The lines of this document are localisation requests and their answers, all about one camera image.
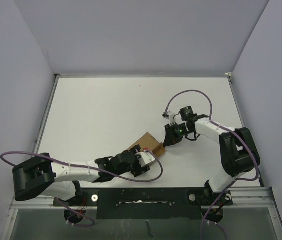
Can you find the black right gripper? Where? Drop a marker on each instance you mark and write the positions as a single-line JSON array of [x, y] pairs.
[[170, 138]]

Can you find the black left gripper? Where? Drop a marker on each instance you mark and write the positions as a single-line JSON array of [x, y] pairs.
[[139, 169]]

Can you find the brown cardboard box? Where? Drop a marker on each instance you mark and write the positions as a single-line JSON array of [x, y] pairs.
[[149, 142]]

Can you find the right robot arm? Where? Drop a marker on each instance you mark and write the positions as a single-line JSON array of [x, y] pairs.
[[238, 153]]

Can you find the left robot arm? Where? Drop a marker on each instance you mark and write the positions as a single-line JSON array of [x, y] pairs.
[[66, 176]]

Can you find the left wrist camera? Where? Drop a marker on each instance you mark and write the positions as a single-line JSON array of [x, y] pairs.
[[145, 158]]

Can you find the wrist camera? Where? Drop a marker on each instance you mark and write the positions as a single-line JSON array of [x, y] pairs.
[[170, 117], [145, 158]]

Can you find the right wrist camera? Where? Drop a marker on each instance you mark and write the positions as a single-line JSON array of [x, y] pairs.
[[170, 117]]

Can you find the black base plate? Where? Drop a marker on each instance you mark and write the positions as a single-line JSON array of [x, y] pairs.
[[146, 203]]

